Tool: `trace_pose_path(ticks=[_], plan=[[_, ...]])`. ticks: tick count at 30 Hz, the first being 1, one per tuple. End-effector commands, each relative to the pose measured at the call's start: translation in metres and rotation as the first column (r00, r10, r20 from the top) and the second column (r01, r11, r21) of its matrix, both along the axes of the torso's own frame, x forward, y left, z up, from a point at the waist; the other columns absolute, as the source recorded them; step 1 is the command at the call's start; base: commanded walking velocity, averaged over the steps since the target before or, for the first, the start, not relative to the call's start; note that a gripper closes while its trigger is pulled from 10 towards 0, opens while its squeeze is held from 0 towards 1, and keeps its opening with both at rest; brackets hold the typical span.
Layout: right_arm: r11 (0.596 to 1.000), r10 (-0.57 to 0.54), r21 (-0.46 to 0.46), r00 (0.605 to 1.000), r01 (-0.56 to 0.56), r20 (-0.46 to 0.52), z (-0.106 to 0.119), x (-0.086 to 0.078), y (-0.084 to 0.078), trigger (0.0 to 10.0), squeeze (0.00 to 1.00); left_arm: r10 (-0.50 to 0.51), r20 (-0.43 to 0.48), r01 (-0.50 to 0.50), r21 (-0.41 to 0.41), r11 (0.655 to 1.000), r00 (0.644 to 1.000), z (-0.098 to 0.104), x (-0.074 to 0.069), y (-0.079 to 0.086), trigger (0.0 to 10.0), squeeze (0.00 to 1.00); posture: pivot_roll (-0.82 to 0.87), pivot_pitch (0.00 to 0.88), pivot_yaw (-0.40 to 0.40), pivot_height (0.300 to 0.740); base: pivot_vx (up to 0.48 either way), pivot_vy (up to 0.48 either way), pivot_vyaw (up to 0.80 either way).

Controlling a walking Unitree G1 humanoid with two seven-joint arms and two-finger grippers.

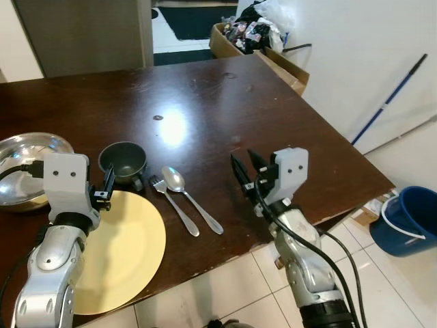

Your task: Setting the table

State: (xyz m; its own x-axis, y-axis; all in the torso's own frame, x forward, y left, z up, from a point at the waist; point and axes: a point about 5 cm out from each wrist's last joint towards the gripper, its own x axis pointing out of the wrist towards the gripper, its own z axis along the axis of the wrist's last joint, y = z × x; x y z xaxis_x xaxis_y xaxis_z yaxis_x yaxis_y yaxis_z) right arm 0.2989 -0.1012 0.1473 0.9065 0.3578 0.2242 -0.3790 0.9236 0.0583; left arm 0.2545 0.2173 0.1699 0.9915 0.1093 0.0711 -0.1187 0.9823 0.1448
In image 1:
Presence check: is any dark green cup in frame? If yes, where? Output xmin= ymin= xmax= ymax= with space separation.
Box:
xmin=98 ymin=141 xmax=148 ymax=192

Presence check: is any yellow plate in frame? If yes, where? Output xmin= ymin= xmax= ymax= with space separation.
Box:
xmin=71 ymin=190 xmax=167 ymax=316

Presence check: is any silver metal spoon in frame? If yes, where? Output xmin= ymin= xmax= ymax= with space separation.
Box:
xmin=161 ymin=166 xmax=225 ymax=236

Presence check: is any silver metal fork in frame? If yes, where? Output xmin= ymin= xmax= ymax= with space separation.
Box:
xmin=149 ymin=176 xmax=201 ymax=238

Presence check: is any dark brown table leg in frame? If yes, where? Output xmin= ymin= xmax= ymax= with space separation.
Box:
xmin=315 ymin=213 xmax=359 ymax=238

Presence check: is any blue plastic bucket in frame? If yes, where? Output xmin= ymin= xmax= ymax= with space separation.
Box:
xmin=369 ymin=185 xmax=437 ymax=258

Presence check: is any shiny metal bowl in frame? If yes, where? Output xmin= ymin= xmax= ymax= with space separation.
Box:
xmin=0 ymin=132 xmax=75 ymax=213

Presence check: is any brown cardboard box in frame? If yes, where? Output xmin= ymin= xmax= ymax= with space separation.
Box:
xmin=209 ymin=22 xmax=310 ymax=97

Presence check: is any black rubbish bag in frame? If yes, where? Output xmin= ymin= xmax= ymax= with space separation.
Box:
xmin=229 ymin=0 xmax=284 ymax=54

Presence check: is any black robot right foot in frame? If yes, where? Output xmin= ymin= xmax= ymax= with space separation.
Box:
xmin=207 ymin=317 xmax=241 ymax=328

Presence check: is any white plastic bag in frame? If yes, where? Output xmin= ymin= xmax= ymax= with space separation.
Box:
xmin=256 ymin=0 xmax=298 ymax=36

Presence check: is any grey door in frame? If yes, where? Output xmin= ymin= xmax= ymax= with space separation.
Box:
xmin=12 ymin=0 xmax=155 ymax=78

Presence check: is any black floor mat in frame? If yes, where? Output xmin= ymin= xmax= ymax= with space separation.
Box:
xmin=156 ymin=5 xmax=240 ymax=42

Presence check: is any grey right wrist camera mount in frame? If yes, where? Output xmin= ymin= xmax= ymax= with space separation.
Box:
xmin=272 ymin=148 xmax=309 ymax=206

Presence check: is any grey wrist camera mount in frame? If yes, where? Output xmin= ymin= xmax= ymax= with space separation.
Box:
xmin=42 ymin=153 xmax=91 ymax=215
xmin=272 ymin=148 xmax=309 ymax=206

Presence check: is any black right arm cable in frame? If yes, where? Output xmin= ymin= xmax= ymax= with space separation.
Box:
xmin=254 ymin=179 xmax=369 ymax=328

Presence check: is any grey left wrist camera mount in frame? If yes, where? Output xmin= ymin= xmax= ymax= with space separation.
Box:
xmin=42 ymin=153 xmax=91 ymax=215

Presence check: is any black hose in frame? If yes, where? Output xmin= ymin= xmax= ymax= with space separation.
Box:
xmin=283 ymin=42 xmax=314 ymax=55

